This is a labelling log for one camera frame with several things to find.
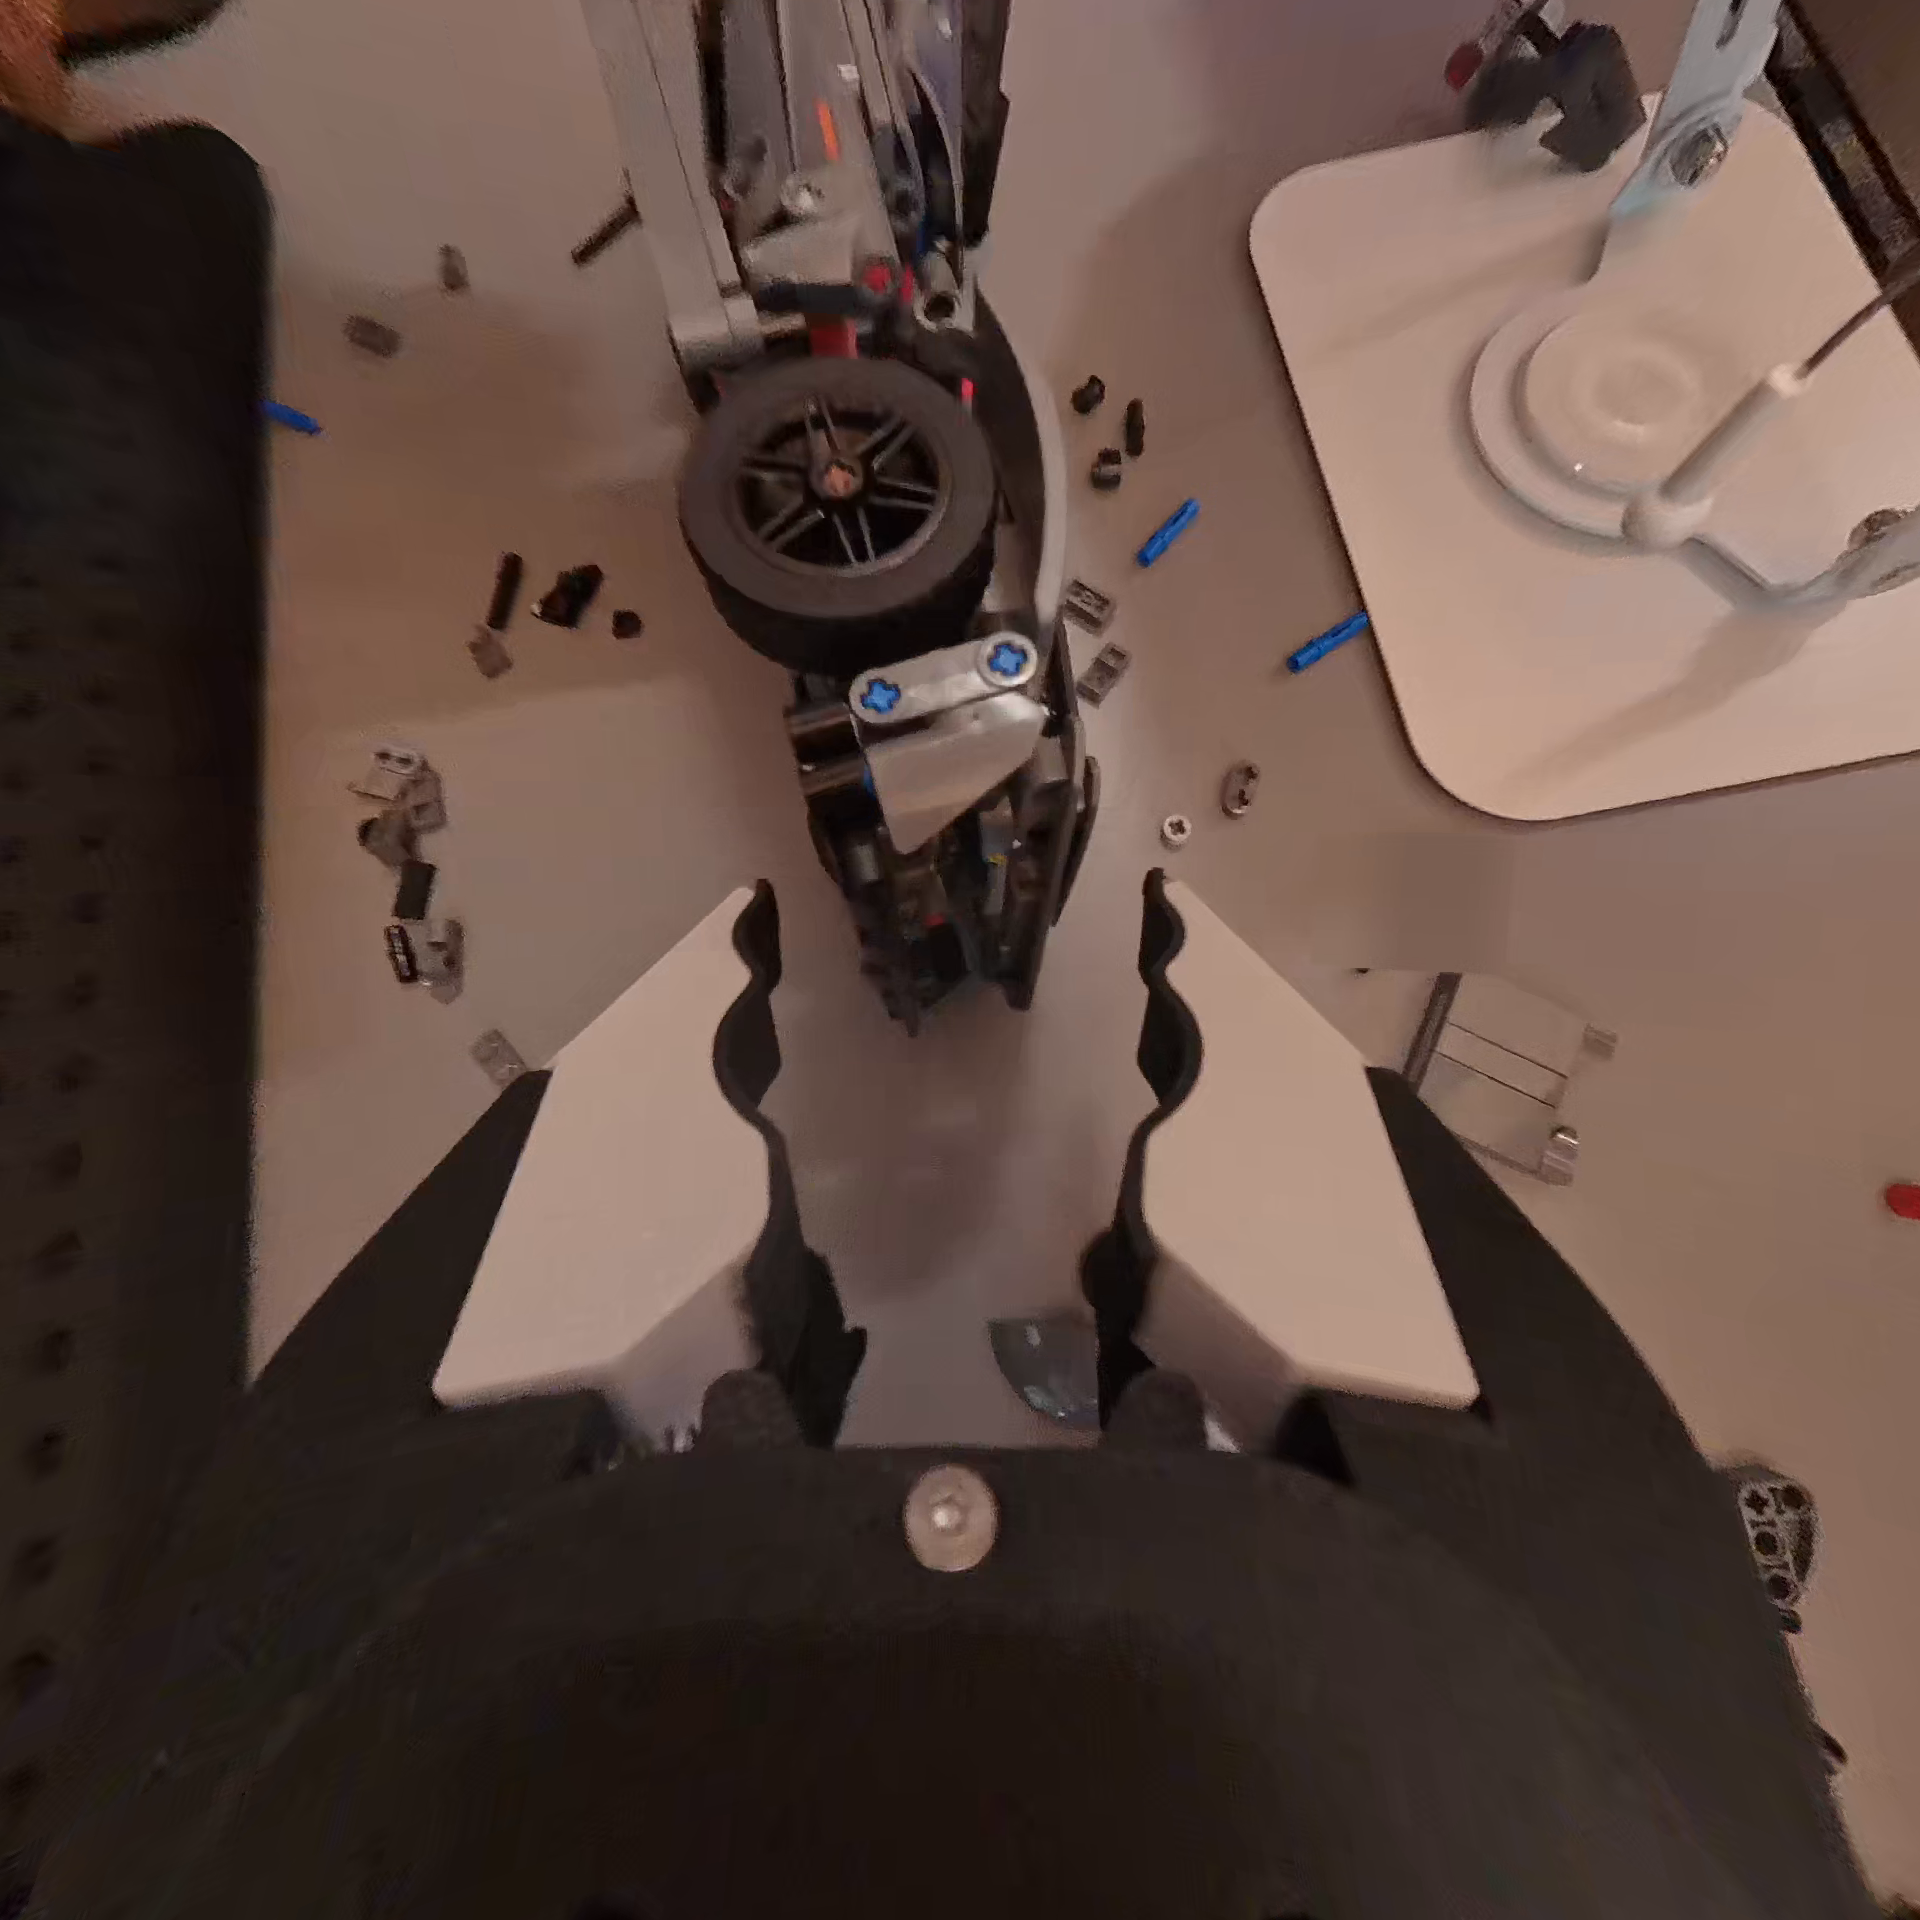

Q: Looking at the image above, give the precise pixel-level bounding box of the white rounded board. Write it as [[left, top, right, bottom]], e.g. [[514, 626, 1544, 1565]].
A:
[[1248, 95, 1920, 826]]

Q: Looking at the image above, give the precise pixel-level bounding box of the dark quarter-round lego piece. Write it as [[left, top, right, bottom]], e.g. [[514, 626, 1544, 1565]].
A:
[[988, 1316, 1103, 1424]]

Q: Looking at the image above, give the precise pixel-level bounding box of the white round stand base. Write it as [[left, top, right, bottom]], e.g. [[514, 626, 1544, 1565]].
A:
[[1468, 285, 1920, 618]]

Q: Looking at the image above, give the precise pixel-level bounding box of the grey lego car model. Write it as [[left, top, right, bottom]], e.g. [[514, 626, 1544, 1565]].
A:
[[668, 0, 1103, 1039]]

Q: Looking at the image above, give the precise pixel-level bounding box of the small black lego wheel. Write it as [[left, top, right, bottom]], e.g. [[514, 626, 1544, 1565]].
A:
[[673, 354, 1002, 676]]

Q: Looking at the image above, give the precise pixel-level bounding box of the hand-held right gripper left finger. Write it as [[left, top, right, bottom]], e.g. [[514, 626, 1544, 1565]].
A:
[[432, 882, 868, 1450]]

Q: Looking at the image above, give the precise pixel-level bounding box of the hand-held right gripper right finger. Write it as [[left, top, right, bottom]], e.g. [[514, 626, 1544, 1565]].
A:
[[1079, 872, 1482, 1455]]

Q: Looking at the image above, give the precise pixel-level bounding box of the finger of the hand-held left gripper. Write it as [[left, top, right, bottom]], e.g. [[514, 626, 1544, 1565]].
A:
[[912, 0, 1012, 252], [576, 0, 753, 373]]

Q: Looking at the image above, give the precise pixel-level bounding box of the grey lego panel assembly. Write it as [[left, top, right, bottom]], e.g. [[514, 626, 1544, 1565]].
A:
[[1400, 972, 1618, 1186]]

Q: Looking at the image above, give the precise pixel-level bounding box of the black red lego subassembly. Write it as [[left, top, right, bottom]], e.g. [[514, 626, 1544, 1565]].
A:
[[1446, 0, 1642, 169]]

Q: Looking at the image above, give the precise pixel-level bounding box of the grey three-hole lego liftarm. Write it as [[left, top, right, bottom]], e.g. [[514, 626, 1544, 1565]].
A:
[[1733, 1477, 1821, 1613]]

